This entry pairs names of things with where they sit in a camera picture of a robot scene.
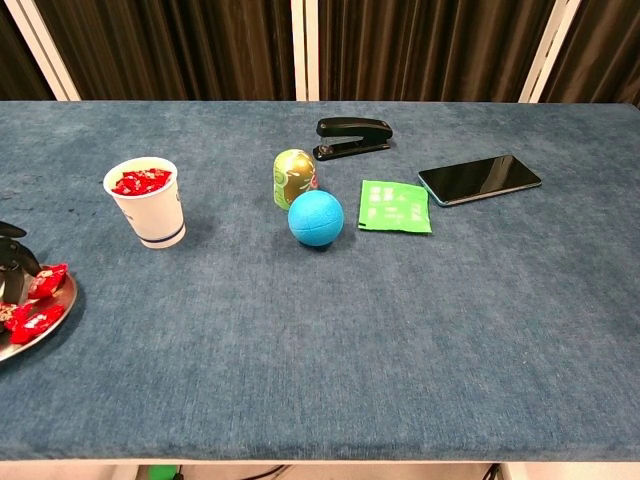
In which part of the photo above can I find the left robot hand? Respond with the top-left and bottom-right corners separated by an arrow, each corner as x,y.
0,221 -> 42,305

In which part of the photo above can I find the red candy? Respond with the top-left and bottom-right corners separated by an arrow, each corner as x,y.
0,302 -> 32,331
112,172 -> 144,196
9,304 -> 66,345
132,168 -> 173,194
27,263 -> 69,300

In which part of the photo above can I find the silver metal plate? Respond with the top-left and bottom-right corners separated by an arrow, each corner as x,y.
0,262 -> 80,362

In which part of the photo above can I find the white paper cup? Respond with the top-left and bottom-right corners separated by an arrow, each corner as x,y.
102,156 -> 187,250

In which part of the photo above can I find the black pleated curtain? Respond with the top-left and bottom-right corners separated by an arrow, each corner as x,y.
542,0 -> 640,109
318,0 -> 556,104
32,0 -> 296,102
0,0 -> 56,102

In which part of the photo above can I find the blue ball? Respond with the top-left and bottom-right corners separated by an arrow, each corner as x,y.
287,189 -> 346,248

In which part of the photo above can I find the blue felt table cloth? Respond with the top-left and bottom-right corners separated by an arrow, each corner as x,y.
0,101 -> 640,461

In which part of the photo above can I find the black stapler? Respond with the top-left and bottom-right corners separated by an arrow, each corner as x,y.
312,117 -> 394,163

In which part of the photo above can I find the green sachet packet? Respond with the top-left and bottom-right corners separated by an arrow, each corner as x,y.
357,179 -> 433,234

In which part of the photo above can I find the black smartphone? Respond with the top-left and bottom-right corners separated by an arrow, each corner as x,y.
417,154 -> 543,207

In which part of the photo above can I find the white partition frame post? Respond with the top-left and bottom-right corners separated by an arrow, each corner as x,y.
290,0 -> 321,102
518,0 -> 584,105
3,0 -> 82,102

